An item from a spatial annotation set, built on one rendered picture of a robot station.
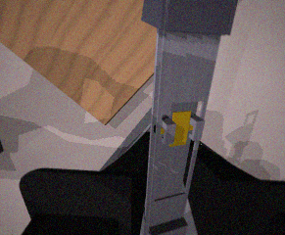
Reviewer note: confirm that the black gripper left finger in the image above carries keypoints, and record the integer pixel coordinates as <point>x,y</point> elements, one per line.
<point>118,191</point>

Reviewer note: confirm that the wooden board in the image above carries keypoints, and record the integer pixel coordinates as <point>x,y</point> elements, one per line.
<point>98,52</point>

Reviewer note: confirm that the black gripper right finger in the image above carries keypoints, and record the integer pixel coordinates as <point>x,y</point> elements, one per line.
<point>225,200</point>

